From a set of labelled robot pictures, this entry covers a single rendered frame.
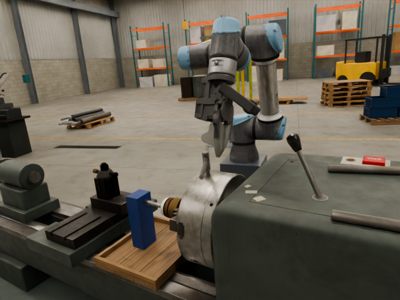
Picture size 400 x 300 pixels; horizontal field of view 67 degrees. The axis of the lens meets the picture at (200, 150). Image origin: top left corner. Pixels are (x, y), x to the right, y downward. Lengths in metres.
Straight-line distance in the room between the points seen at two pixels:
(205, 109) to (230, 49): 0.17
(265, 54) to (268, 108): 0.25
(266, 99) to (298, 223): 0.79
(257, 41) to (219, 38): 0.46
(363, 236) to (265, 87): 0.84
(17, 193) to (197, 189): 1.12
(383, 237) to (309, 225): 0.13
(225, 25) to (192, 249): 0.64
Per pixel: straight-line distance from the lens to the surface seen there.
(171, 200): 1.13
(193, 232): 0.93
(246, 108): 0.76
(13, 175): 1.83
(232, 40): 0.84
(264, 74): 1.34
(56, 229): 1.44
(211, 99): 0.80
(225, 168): 1.52
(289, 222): 0.70
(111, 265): 1.24
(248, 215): 0.73
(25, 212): 1.81
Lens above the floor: 1.59
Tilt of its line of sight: 16 degrees down
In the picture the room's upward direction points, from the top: 4 degrees counter-clockwise
